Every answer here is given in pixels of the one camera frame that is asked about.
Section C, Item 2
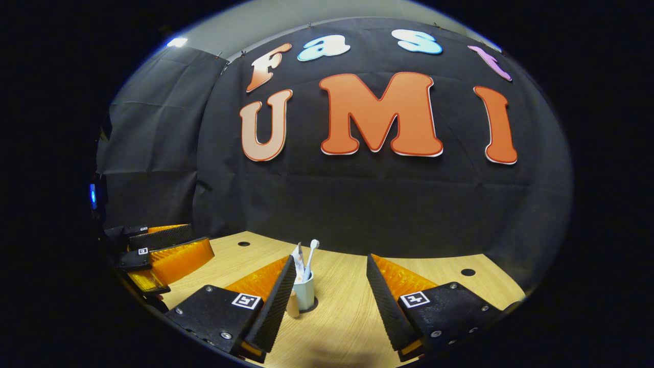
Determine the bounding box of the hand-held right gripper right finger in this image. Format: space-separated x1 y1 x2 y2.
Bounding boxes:
366 253 506 362

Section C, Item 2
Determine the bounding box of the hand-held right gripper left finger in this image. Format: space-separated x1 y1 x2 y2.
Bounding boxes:
165 255 298 363

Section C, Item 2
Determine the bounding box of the light blue cup wooden handle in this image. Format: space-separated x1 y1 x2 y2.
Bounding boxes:
286 271 315 318

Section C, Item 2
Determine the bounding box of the white toothpaste tube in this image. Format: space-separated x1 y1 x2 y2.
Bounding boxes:
291 242 306 283

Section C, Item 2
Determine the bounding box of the white toothbrush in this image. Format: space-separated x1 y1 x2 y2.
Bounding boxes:
302 239 320 283

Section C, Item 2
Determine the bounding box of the wooden desktop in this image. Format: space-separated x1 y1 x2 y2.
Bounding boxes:
158 231 527 368

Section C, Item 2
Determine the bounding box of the black backdrop cloth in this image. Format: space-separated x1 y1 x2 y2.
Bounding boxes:
95 18 574 292

